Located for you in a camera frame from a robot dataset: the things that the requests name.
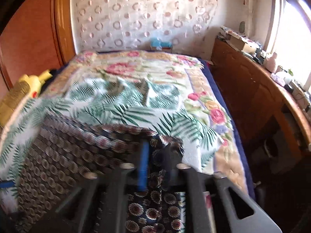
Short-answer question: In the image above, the window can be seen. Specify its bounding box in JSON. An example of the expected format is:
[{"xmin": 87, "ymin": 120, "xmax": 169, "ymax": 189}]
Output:
[{"xmin": 266, "ymin": 0, "xmax": 311, "ymax": 89}]

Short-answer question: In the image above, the wooden headboard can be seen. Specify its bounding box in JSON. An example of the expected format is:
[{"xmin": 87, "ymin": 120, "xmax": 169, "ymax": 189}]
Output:
[{"xmin": 0, "ymin": 0, "xmax": 77, "ymax": 100}]

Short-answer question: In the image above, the cardboard box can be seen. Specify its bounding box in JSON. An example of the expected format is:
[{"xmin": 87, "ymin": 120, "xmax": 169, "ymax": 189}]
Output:
[{"xmin": 229, "ymin": 35, "xmax": 259, "ymax": 52}]

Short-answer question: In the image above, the yellow plush toy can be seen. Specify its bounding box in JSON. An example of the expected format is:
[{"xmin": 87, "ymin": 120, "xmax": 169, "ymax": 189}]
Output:
[
  {"xmin": 19, "ymin": 69, "xmax": 53, "ymax": 99},
  {"xmin": 0, "ymin": 81, "xmax": 34, "ymax": 127}
]

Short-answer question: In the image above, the wooden desk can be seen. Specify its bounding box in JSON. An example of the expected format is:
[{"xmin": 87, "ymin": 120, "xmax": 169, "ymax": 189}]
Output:
[{"xmin": 210, "ymin": 38, "xmax": 311, "ymax": 157}]

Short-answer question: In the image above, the white circle patterned curtain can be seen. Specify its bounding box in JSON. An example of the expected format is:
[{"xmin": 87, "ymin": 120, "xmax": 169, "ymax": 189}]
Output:
[{"xmin": 70, "ymin": 0, "xmax": 219, "ymax": 54}]

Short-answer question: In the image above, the palm leaf printed cloth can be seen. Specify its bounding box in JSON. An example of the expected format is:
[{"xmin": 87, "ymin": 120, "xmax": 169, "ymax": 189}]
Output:
[{"xmin": 0, "ymin": 78, "xmax": 223, "ymax": 224}]

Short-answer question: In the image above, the teal tissue box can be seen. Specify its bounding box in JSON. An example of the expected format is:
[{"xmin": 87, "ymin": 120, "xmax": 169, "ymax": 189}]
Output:
[{"xmin": 149, "ymin": 37, "xmax": 173, "ymax": 53}]

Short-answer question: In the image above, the navy medallion patterned garment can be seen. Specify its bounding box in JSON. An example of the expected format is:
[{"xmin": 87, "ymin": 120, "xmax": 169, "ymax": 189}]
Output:
[{"xmin": 0, "ymin": 116, "xmax": 186, "ymax": 233}]

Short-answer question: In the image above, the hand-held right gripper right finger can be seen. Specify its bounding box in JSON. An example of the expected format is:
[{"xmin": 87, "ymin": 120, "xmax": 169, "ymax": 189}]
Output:
[{"xmin": 162, "ymin": 146, "xmax": 282, "ymax": 233}]

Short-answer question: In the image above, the patterned box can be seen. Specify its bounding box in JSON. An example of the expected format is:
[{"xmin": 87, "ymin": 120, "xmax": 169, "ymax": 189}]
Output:
[{"xmin": 219, "ymin": 26, "xmax": 234, "ymax": 40}]

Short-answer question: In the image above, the navy bed sheet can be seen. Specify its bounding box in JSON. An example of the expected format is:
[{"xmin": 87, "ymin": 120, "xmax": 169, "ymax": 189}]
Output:
[{"xmin": 200, "ymin": 59, "xmax": 256, "ymax": 200}]

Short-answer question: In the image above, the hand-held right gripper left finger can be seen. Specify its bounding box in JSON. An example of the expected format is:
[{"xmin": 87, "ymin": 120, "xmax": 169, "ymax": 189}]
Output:
[{"xmin": 55, "ymin": 139, "xmax": 149, "ymax": 233}]

